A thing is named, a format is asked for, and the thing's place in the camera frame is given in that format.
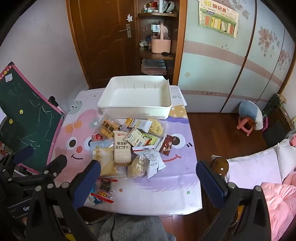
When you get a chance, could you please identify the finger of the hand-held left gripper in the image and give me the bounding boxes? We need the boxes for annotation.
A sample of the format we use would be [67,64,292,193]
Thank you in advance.
[0,146,35,173]
[8,155,68,183]

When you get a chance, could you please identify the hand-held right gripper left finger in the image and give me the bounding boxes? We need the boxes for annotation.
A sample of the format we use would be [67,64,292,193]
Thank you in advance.
[25,159,101,241]

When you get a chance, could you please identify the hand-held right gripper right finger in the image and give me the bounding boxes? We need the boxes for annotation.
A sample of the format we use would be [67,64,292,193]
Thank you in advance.
[196,160,271,241]

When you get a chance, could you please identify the clear packet of dark snacks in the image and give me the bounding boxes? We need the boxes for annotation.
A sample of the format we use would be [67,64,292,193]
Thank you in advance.
[96,178,115,203]

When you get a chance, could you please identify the blue and white snack packet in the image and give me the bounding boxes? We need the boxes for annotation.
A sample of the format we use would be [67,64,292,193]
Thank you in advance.
[88,192,103,205]

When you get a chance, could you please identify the brown round bedpost knob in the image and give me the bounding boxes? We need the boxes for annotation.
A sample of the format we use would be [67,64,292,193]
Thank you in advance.
[211,157,229,176]

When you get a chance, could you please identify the large clear bag of chips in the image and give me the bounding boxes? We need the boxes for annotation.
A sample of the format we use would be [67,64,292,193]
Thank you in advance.
[90,140,127,179]

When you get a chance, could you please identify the white cracker packet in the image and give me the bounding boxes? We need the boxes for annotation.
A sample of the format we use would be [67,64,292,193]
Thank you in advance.
[113,130,132,164]

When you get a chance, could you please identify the white pillow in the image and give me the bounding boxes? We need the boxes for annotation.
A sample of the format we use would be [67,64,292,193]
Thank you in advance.
[225,139,296,186]

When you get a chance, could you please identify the cartoon printed tablecloth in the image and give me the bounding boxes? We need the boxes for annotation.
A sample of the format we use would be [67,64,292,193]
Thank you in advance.
[50,85,204,215]

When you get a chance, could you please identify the clear bag of yellow puffs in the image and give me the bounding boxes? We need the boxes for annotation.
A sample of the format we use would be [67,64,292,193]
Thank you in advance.
[127,156,148,178]

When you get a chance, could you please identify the dark red snack packet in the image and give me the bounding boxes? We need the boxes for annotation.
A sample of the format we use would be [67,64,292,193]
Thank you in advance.
[159,135,179,156]

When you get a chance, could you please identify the clear bag of yellow biscuits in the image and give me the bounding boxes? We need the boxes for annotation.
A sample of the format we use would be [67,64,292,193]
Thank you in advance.
[94,115,123,139]

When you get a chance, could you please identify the black easel clamp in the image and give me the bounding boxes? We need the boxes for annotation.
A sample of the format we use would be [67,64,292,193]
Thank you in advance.
[48,96,62,111]

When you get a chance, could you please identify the white printed snack bag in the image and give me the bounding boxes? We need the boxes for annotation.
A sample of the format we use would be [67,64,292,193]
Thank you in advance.
[132,148,166,179]

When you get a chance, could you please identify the green and white snack packet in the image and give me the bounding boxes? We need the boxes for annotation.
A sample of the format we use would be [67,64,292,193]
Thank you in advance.
[124,127,145,147]

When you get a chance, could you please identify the pink plastic stool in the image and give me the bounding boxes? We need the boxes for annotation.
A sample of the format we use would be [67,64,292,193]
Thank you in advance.
[236,116,256,136]

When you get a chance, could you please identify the grey fuzzy cloth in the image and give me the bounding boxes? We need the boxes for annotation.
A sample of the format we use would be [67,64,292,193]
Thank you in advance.
[97,214,176,241]

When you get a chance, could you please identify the yellow and green snack packet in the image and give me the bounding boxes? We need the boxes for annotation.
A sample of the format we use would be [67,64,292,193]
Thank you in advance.
[141,133,163,146]

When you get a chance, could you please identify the pink quilt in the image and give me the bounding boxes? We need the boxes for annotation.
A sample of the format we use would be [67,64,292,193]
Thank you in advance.
[260,171,296,241]

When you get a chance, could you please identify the yellow puffed snack bag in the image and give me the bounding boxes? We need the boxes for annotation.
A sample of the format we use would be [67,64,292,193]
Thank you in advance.
[147,119,169,137]

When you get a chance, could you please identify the small white snack packet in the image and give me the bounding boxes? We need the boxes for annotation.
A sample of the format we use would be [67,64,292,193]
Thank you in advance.
[135,119,153,132]

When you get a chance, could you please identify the blue cushion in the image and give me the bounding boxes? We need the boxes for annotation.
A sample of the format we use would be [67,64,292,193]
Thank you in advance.
[239,100,264,130]

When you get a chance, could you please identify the white plastic storage bin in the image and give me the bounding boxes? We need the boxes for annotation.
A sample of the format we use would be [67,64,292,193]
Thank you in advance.
[97,76,173,120]

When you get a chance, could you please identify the floral wardrobe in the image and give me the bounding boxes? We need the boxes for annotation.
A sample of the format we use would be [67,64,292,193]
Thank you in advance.
[177,0,296,114]

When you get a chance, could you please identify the brown wooden door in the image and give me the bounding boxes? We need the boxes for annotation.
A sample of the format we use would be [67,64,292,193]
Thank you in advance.
[66,0,139,90]

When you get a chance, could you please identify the folded towels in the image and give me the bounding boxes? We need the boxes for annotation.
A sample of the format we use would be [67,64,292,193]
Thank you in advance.
[142,59,167,75]

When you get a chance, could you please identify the wooden corner shelf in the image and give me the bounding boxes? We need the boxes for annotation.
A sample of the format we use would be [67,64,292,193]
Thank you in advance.
[136,0,188,85]

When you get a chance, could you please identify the pink plastic basket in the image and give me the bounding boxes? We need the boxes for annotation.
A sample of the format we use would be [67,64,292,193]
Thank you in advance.
[150,23,171,54]

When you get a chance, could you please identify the green chalkboard with pink frame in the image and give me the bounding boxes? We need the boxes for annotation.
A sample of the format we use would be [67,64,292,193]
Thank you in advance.
[0,61,67,174]

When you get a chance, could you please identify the silver door handle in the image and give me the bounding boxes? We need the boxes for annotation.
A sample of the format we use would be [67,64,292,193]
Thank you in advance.
[120,23,132,39]

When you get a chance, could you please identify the colourful wall chart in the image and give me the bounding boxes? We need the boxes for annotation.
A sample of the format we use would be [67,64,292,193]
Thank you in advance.
[198,0,239,39]

